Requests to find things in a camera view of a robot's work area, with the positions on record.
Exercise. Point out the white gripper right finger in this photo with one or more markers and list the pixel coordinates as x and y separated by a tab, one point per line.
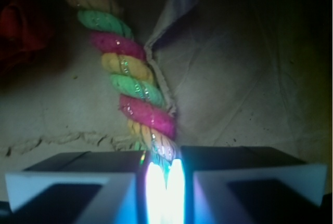
252	185

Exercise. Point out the brown paper bag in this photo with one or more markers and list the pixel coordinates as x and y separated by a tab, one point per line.
240	72

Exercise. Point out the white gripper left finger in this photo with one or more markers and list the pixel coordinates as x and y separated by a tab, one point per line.
79	187

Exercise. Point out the red crumpled cloth ball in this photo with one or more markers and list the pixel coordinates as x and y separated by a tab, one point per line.
25	30

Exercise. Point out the multicolored twisted rope toy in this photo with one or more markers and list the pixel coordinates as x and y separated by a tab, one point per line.
142	101

